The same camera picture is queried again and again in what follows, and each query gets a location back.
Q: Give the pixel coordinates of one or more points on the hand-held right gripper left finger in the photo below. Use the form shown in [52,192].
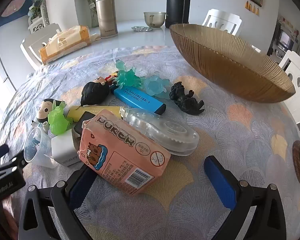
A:
[80,188]

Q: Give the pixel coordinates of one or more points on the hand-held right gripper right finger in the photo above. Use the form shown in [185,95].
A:
[221,182]

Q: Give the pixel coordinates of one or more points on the white charger block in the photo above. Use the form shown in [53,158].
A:
[62,147]

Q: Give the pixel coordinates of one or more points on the clear measuring cup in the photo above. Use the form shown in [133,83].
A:
[37,150]

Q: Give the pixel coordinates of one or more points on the pink playing card box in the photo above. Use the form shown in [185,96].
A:
[120,155]

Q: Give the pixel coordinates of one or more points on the small black box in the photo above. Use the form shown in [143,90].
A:
[83,122]

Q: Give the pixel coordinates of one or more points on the bright green translucent figurine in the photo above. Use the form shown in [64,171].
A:
[57,122]

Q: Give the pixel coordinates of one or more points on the clear correction tape dispenser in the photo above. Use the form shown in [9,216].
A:
[165,132]

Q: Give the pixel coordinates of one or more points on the yellow marker pen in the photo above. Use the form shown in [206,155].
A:
[95,110]

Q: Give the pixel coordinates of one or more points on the big-eyed boy figurine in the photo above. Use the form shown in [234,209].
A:
[43,111]

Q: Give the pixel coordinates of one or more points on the black monster figurine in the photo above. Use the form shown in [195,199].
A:
[187,102]

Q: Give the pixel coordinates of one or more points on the amber ribbed glass bowl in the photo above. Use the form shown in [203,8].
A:
[227,62]

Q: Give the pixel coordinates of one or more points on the fan-pattern tablecloth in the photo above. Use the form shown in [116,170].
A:
[215,135]

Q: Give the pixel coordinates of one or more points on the black-haired figurine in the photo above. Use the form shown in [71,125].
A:
[93,92]

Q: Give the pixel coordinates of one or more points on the light blue translucent figurine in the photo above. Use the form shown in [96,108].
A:
[155,86]

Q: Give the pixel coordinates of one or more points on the teal translucent figurine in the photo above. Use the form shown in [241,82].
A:
[126,77]

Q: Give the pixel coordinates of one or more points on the white refrigerator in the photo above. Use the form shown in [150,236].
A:
[2,60]

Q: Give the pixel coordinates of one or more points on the white chair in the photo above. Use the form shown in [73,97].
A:
[32,45]
[225,20]
[297,67]

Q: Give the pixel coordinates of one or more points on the yellow tissue pack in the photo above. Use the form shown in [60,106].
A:
[65,43]

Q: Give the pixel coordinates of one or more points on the cluttered shelf unit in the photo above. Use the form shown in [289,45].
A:
[285,38]

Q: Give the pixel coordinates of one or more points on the white planter with flowers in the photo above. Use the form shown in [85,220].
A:
[37,25]

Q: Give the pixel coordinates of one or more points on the silver blister pill pack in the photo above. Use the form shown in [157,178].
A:
[141,28]

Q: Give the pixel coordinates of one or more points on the champagne thermos bottle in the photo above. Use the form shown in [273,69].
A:
[106,15]

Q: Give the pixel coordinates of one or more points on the grey glass cup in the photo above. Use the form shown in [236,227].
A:
[155,20]

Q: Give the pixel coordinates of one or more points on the glass vase with flowers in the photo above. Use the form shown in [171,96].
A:
[93,12]

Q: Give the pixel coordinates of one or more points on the yellow hanging ornaments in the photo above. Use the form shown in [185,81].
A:
[252,8]

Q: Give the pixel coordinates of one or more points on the tall black cylinder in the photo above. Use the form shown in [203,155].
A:
[177,2]

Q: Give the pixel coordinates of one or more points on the blue wall hanging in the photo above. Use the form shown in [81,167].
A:
[15,7]

